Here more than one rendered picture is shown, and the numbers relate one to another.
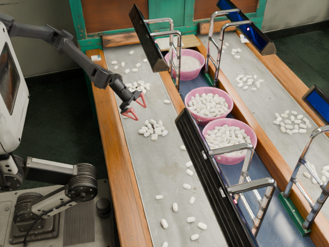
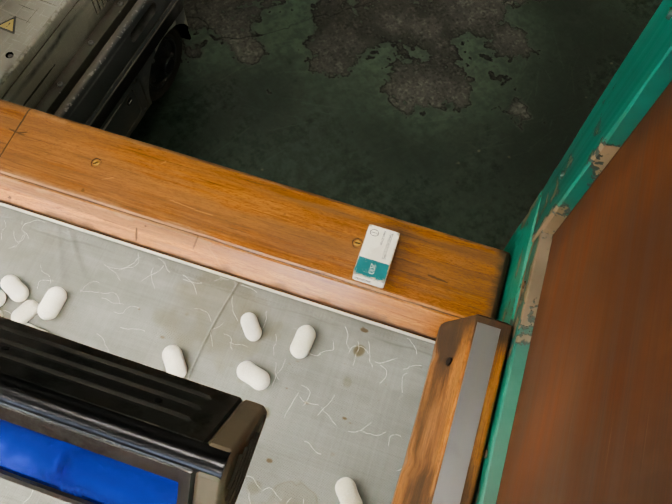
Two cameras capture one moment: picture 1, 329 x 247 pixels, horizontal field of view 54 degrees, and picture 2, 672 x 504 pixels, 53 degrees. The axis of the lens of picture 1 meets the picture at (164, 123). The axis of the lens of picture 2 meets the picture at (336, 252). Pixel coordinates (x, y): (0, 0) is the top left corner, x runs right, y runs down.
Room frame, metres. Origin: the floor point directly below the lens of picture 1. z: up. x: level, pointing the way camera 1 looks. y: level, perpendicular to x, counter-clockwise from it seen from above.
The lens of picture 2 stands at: (1.92, 0.17, 1.43)
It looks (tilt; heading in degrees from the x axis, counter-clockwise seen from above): 66 degrees down; 120
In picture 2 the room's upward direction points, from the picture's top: 4 degrees clockwise
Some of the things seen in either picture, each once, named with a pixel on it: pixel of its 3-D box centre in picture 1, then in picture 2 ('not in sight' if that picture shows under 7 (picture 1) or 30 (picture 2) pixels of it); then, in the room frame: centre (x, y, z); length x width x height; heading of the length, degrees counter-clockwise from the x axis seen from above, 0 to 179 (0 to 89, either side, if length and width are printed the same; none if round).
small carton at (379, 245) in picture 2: (96, 58); (376, 256); (1.81, 0.44, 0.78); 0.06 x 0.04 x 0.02; 105
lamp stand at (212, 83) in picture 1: (226, 51); not in sight; (1.69, -0.37, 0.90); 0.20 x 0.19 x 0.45; 15
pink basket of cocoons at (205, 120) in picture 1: (207, 108); not in sight; (1.38, -0.24, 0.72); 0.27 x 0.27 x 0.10
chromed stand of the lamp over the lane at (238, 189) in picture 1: (230, 203); not in sight; (0.65, -0.24, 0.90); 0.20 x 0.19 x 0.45; 15
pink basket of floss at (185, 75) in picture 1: (184, 65); not in sight; (1.80, -0.13, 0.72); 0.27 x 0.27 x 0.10
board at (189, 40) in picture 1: (175, 42); not in sight; (2.01, -0.07, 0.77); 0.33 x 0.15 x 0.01; 105
